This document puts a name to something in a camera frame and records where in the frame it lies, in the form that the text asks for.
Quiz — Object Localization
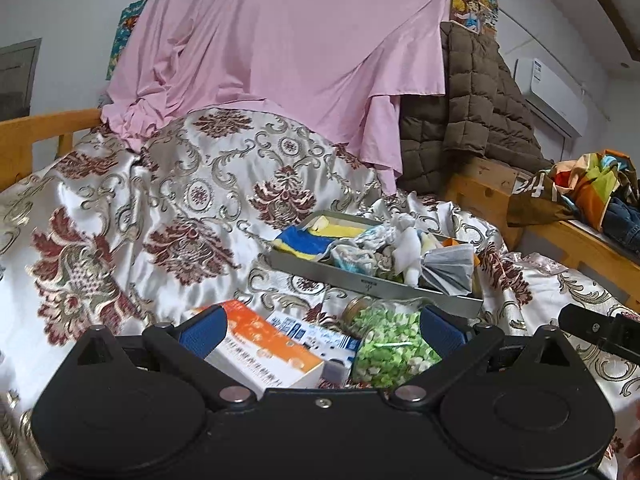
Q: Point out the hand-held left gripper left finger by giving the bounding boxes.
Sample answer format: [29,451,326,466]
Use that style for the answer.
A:
[65,304,258,409]

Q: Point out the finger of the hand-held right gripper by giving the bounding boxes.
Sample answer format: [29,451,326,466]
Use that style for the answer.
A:
[558,303,608,345]

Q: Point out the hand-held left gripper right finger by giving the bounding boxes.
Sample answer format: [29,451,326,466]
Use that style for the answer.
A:
[387,304,582,409]

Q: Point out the grey-blue face mask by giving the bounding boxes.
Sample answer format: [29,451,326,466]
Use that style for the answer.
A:
[421,243,478,297]

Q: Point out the white textured cloth mitt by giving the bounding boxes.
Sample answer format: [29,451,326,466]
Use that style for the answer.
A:
[391,226,427,287]

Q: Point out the grey tray with cartoon print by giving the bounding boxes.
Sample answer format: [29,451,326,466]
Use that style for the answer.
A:
[264,209,486,319]

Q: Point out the jar of green bits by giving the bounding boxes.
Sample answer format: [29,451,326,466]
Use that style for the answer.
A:
[341,295,447,390]

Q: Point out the white and orange box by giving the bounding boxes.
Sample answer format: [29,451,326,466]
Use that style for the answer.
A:
[191,299,327,399]

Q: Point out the blue jeans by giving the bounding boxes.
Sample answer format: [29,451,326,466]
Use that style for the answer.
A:
[601,194,640,257]

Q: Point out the blue and white box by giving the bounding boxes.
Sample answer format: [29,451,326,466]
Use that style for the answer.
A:
[265,309,363,387]

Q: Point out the multicoloured printed cloth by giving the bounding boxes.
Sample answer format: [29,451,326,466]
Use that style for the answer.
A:
[505,148,640,234]

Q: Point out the floral satin blanket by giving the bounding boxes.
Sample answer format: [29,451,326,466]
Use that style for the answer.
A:
[0,106,640,480]

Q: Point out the brown quilted jacket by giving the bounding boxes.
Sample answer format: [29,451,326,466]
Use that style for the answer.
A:
[396,20,554,199]

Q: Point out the white air conditioner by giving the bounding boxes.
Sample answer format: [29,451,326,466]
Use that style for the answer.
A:
[514,56,589,137]

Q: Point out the pink hanging sheet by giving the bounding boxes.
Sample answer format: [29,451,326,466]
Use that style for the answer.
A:
[99,0,454,197]

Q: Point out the wooden bed frame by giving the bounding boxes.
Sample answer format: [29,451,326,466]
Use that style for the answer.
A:
[0,109,640,312]

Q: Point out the blue patterned wall poster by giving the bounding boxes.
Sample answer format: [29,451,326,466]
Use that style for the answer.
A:
[105,0,149,82]

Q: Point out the cartoon wall poster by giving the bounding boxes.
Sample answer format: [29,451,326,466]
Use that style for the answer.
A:
[448,0,501,37]

